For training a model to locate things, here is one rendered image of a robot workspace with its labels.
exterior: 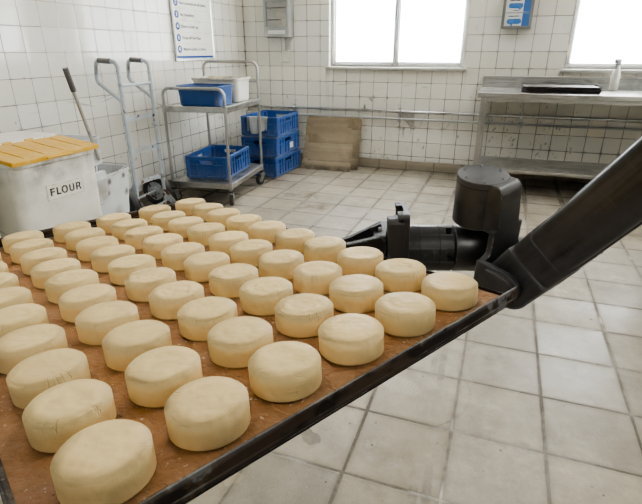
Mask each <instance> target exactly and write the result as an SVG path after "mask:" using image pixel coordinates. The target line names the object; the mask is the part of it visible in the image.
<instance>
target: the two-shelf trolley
mask: <svg viewBox="0 0 642 504"><path fill-rule="evenodd" d="M207 63H252V64H253V65H254V66H255V68H256V80H249V82H256V85H257V98H249V99H248V100H246V101H242V102H238V103H232V104H231V105H227V106H226V96H225V93H224V92H223V90H222V89H220V88H217V87H170V86H169V87H165V88H164V89H163V90H162V92H161V99H162V112H163V115H164V124H165V132H166V140H167V149H168V157H169V165H170V174H171V186H172V187H171V188H172V197H173V198H174V199H175V200H176V201H179V200H181V198H182V193H181V191H179V190H178V189H177V187H176V186H179V187H194V188H210V189H226V190H228V191H227V192H228V193H229V194H228V196H229V202H230V205H231V206H233V205H234V201H235V199H234V192H235V191H234V190H233V189H234V188H235V187H237V186H238V185H240V184H241V183H243V182H244V181H246V180H247V179H249V178H250V177H252V176H253V175H255V174H256V173H258V172H260V173H258V176H257V177H256V182H257V184H259V185H261V184H263V183H264V176H265V172H264V171H265V170H263V169H264V168H263V156H262V134H261V112H260V104H261V102H260V91H259V70H258V65H257V64H256V63H255V62H254V61H252V60H207V61H205V62H204V63H203V65H202V73H203V76H205V65H206V64H207ZM167 90H205V91H219V92H220V93H221V94H222V98H223V106H222V107H196V106H182V105H181V103H180V102H178V103H173V104H168V105H165V96H164V94H165V92H166V91H167ZM254 105H258V126H259V147H260V164H253V163H250V166H248V168H246V169H245V170H243V171H242V172H240V173H239V174H237V175H235V176H234V177H232V178H231V165H230V151H229V137H228V123H227V113H230V112H233V111H237V110H240V109H244V108H247V107H250V106H254ZM166 112H189V113H206V118H207V129H208V140H209V145H211V133H210V121H209V113H223V114H224V125H225V139H226V152H227V166H228V179H229V180H227V181H223V180H205V179H190V177H187V173H186V174H184V175H182V176H180V177H177V178H175V179H174V173H173V165H172V156H171V148H170V139H169V130H168V122H167V113H166Z"/></svg>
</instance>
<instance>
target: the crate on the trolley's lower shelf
mask: <svg viewBox="0 0 642 504"><path fill-rule="evenodd" d="M225 149H226V145H214V144H211V145H209V146H207V147H204V148H202V149H200V150H197V151H195V152H193V153H190V154H188V155H186V156H185V161H186V170H187V177H190V179H205V180H223V181H227V180H229V179H228V166H227V152H225ZM229 149H236V152H230V165H231V178H232V177H234V176H235V175H237V174H239V173H240V172H242V171H243V170H245V169H246V168H248V166H250V156H249V146H239V145H229ZM201 153H202V156H198V155H199V154H201Z"/></svg>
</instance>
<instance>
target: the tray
mask: <svg viewBox="0 0 642 504"><path fill-rule="evenodd" d="M53 228H54V227H52V228H48V229H43V230H38V231H41V232H43V234H44V238H48V239H50V238H54V234H53V230H52V229H53ZM2 239H3V238H0V249H3V245H2V241H1V240H2ZM478 289H479V290H482V291H485V292H489V293H492V294H495V295H499V296H498V297H496V298H495V299H493V300H491V301H489V302H488V303H486V304H484V305H483V306H481V307H479V308H477V309H476V310H474V311H472V312H470V313H469V314H467V315H465V316H463V317H462V318H460V319H458V320H456V321H455V322H453V323H451V324H449V325H448V326H446V327H444V328H443V329H441V330H439V331H437V332H436V333H434V334H432V335H430V336H429V337H427V338H425V339H423V340H422V341H420V342H418V343H416V344H415V345H413V346H411V347H409V348H408V349H406V350H404V351H402V352H401V353H399V354H397V355H396V356H394V357H392V358H390V359H389V360H387V361H385V362H383V363H382V364H380V365H378V366H376V367H375V368H373V369H371V370H369V371H368V372H366V373H364V374H362V375H361V376H359V377H357V378H356V379H354V380H352V381H350V382H349V383H347V384H345V385H343V386H342V387H340V388H338V389H336V390H335V391H333V392H331V393H329V394H328V395H326V396H324V397H322V398H321V399H319V400H317V401H316V402H314V403H312V404H310V405H309V406H307V407H305V408H303V409H302V410H300V411H298V412H296V413H295V414H293V415H291V416H289V417H288V418H286V419H284V420H282V421H281V422H279V423H277V424H275V425H274V426H272V427H270V428H269V429H267V430H265V431H263V432H262V433H260V434H258V435H256V436H255V437H253V438H251V439H249V440H248V441H246V442H244V443H242V444H241V445H239V446H237V447H235V448H234V449H232V450H230V451H229V452H227V453H225V454H223V455H222V456H220V457H218V458H216V459H215V460H213V461H211V462H209V463H208V464H206V465H204V466H202V467H201V468H199V469H197V470H195V471H194V472H192V473H190V474H189V475H187V476H185V477H183V478H182V479H180V480H178V481H176V482H175V483H173V484H171V485H169V486H168V487H166V488H164V489H162V490H161V491H159V492H157V493H155V494H154V495H152V496H150V497H148V498H147V499H145V500H143V501H142V502H140V503H138V504H186V503H188V502H190V501H191V500H193V499H195V498H196V497H198V496H200V495H201V494H203V493H204V492H206V491H208V490H209V489H211V488H213V487H214V486H216V485H217V484H219V483H221V482H222V481H224V480H226V479H227V478H229V477H231V476H232V475H234V474H235V473H237V472H239V471H240V470H242V469H244V468H245V467H247V466H248V465H250V464H252V463H253V462H255V461H257V460H258V459H260V458H262V457H263V456H265V455H266V454H268V453H270V452H271V451H273V450H275V449H276V448H278V447H279V446H281V445H283V444H284V443H286V442H288V441H289V440H291V439H293V438H294V437H296V436H297V435H299V434H301V433H302V432H304V431H306V430H307V429H309V428H311V427H312V426H314V425H315V424H317V423H319V422H320V421H322V420H324V419H325V418H327V417H328V416H330V415H332V414H333V413H335V412H337V411H338V410H340V409H342V408H343V407H345V406H346V405H348V404H350V403H351V402H353V401H355V400H356V399H358V398H359V397H361V396H363V395H364V394H366V393H368V392H369V391H371V390H373V389H374V388H376V387H377V386H379V385H381V384H382V383H384V382H386V381H387V380H389V379H391V378H392V377H394V376H395V375H397V374H399V373H400V372H402V371H404V370H405V369H407V368H408V367H410V366H412V365H413V364H415V363H417V362H418V361H420V360H422V359H423V358H425V357H426V356H428V355H430V354H431V353H433V352H435V351H436V350H438V349H439V348H441V347H443V346H444V345H446V344H448V343H449V342H451V341H453V340H454V339H456V338H457V337H459V336H461V335H462V334H464V333H466V332H467V331H469V330H471V329H472V328H474V327H475V326H477V325H479V324H480V323H482V322H484V321H485V320H487V319H488V318H490V317H492V316H493V315H495V314H497V313H498V312H500V311H502V310H503V309H505V308H506V307H508V306H510V305H511V304H513V303H515V302H516V299H517V289H518V287H517V286H516V287H514V288H512V289H510V290H509V291H507V292H505V293H503V292H499V291H496V290H492V289H489V288H486V287H482V286H479V285H478ZM0 496H1V499H2V502H3V504H16V502H15V499H14V496H13V493H12V491H11V488H10V485H9V482H8V479H7V476H6V473H5V470H4V467H3V465H2V462H1V459H0Z"/></svg>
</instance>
